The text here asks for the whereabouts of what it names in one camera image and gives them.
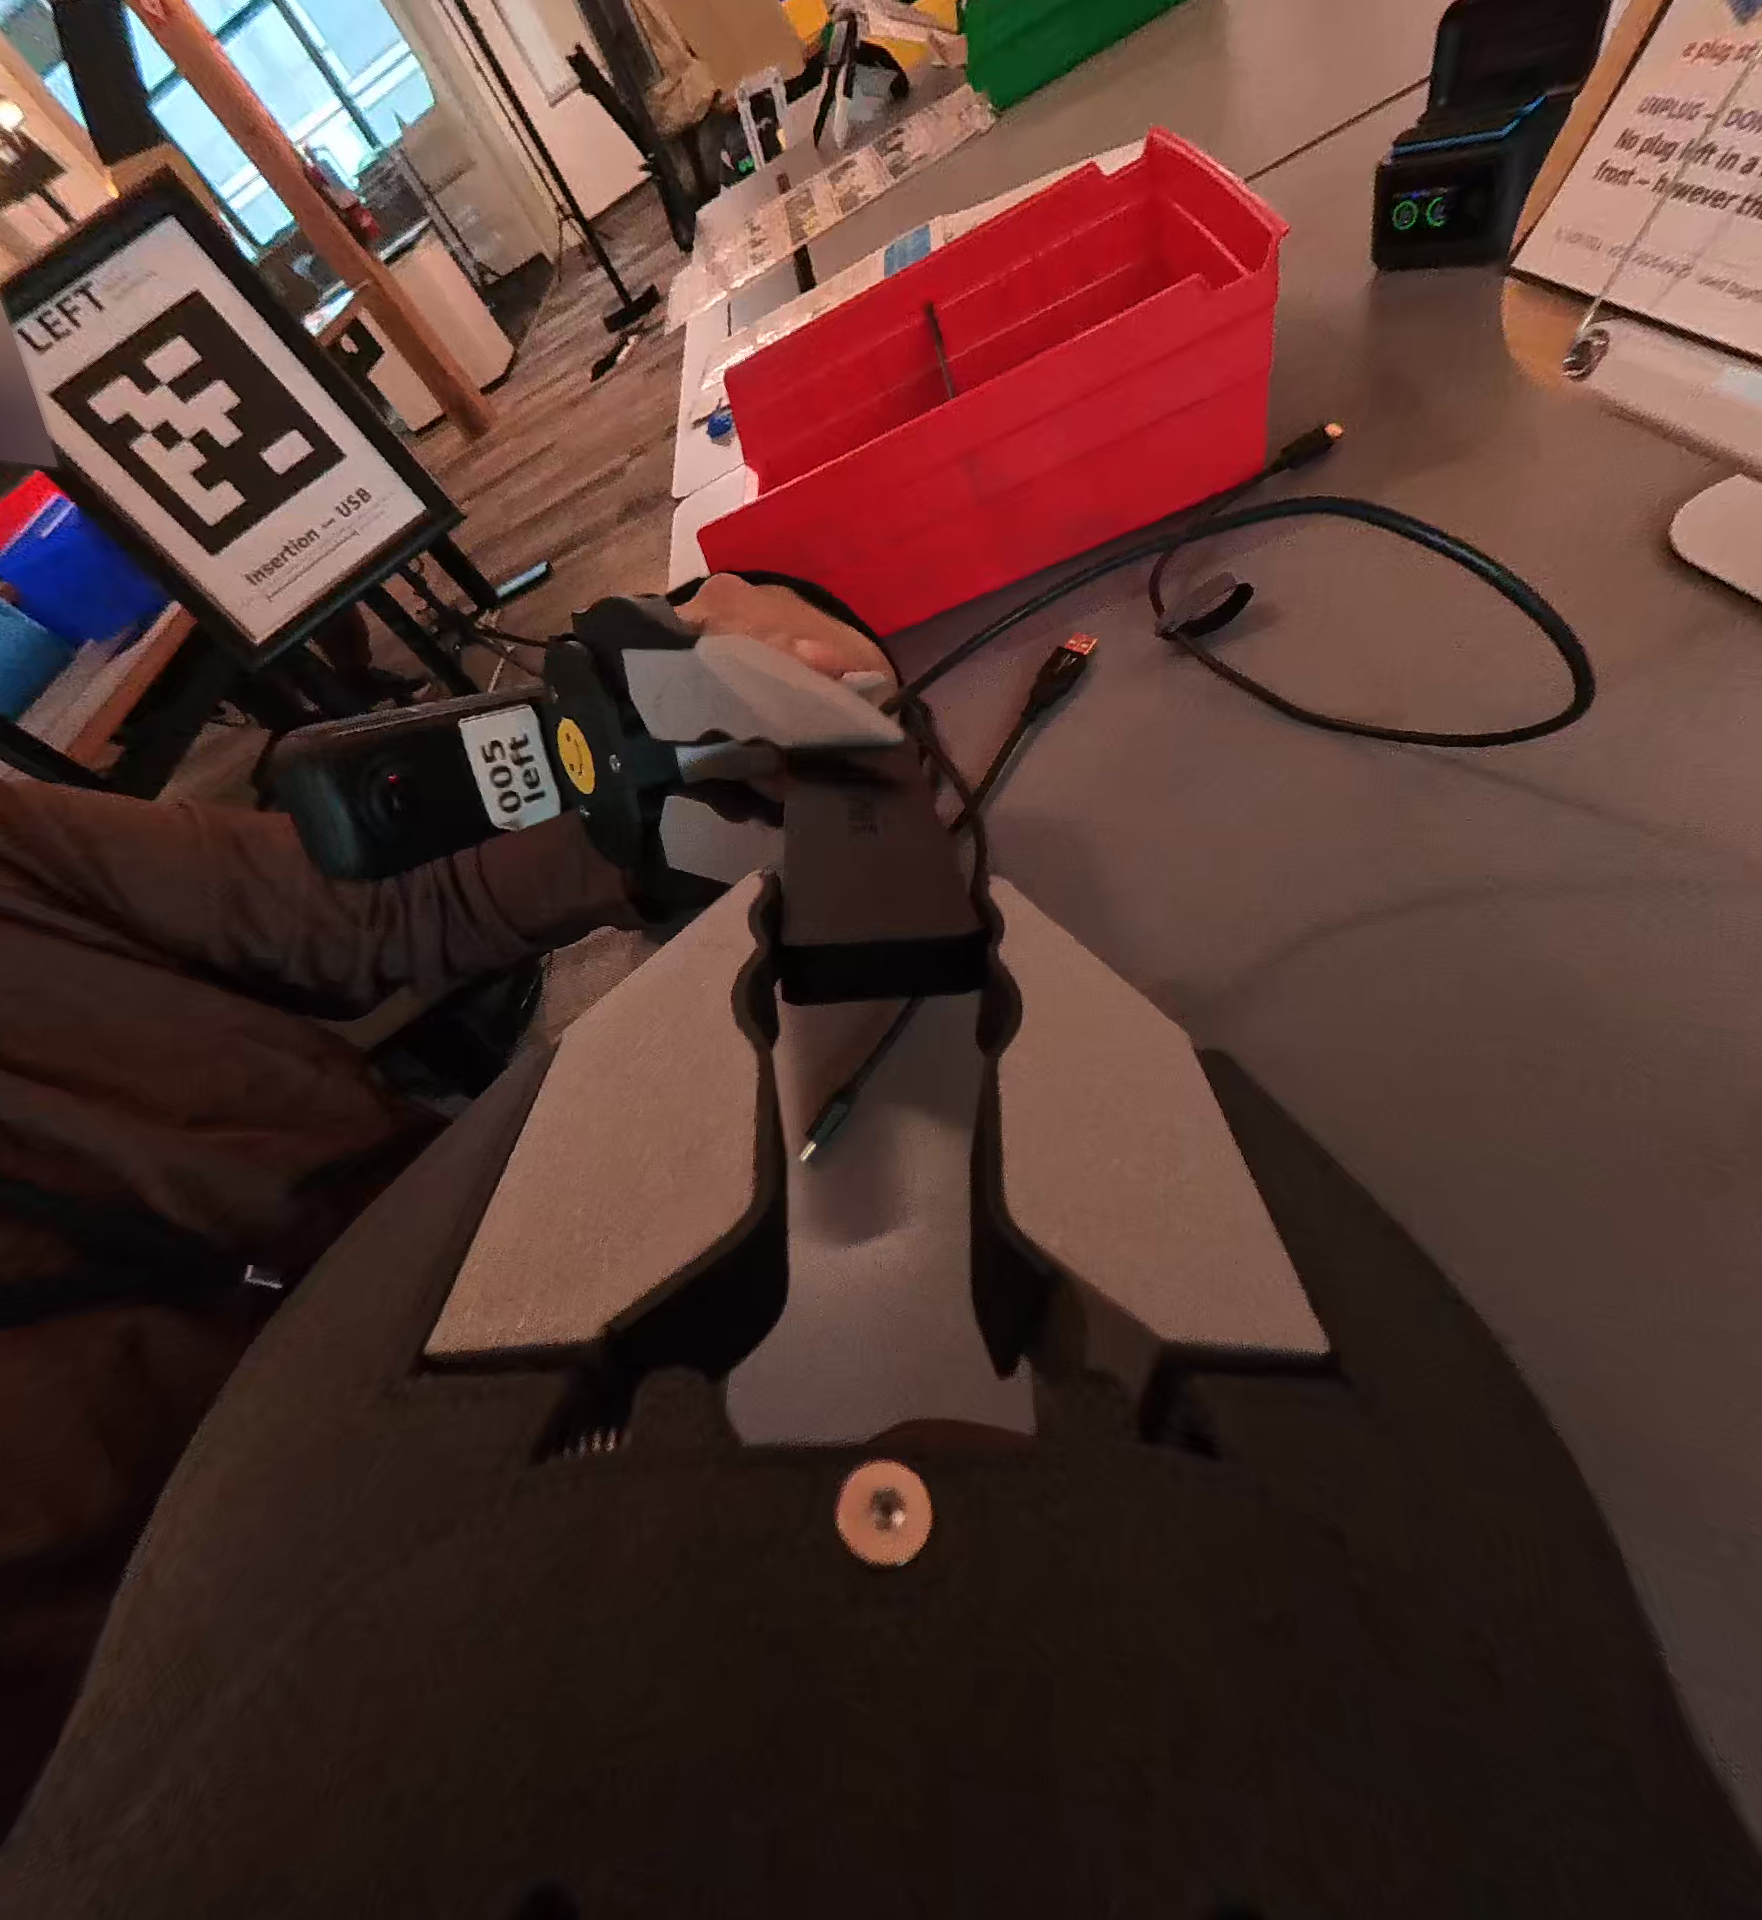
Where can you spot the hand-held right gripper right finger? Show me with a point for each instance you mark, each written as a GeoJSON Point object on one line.
{"type": "Point", "coordinates": [1137, 1184]}

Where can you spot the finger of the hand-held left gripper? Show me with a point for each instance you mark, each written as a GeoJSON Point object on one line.
{"type": "Point", "coordinates": [761, 691]}
{"type": "Point", "coordinates": [724, 848]}

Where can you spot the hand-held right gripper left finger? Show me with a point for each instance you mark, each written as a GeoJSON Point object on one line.
{"type": "Point", "coordinates": [627, 1170]}

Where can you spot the black USB hub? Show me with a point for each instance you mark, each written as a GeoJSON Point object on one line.
{"type": "Point", "coordinates": [880, 900]}

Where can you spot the person's left forearm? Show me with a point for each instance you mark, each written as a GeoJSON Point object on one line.
{"type": "Point", "coordinates": [220, 900]}

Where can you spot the person's left hand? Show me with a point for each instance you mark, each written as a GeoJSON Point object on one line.
{"type": "Point", "coordinates": [791, 623]}

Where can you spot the red plastic bin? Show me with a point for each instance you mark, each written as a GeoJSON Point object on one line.
{"type": "Point", "coordinates": [1046, 450]}

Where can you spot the black framed tag sign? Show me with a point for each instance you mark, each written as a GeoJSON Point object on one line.
{"type": "Point", "coordinates": [220, 421]}

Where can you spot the green plastic bin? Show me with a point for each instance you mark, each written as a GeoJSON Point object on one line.
{"type": "Point", "coordinates": [1046, 53]}

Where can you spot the black charging case with display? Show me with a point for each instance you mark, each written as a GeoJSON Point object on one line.
{"type": "Point", "coordinates": [1436, 225]}

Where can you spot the instruction sheet on wooden stand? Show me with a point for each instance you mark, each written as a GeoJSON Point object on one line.
{"type": "Point", "coordinates": [1529, 323]}

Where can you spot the white board ledge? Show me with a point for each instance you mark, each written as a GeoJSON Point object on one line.
{"type": "Point", "coordinates": [1720, 421]}

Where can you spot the printed instruction sheet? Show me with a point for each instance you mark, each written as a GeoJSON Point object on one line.
{"type": "Point", "coordinates": [1720, 194]}

